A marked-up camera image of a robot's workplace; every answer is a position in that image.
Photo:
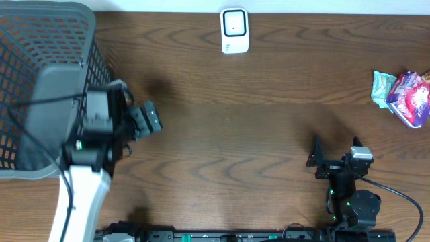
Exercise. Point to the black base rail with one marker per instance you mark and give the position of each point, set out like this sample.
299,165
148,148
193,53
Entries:
125,231

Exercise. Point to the orange red snack bar wrapper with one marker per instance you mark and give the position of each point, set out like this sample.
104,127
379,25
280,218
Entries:
426,77

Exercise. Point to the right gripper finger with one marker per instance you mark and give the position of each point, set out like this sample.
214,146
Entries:
357,142
316,156

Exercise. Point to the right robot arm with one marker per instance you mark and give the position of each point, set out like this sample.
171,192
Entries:
354,210

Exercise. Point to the white barcode scanner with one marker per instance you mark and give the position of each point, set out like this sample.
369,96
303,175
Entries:
234,26

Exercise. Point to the purple snack box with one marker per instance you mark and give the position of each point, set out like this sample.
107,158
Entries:
409,99

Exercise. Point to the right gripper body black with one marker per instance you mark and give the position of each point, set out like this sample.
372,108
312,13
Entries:
330,169

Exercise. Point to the teal snack packet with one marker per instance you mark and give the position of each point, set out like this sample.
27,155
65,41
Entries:
382,85

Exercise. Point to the grey plastic mesh basket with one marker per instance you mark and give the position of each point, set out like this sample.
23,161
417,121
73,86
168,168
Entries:
49,59

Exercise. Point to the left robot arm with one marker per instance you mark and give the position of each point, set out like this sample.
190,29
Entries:
90,160

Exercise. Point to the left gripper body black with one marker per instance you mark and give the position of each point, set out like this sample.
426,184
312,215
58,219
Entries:
148,119

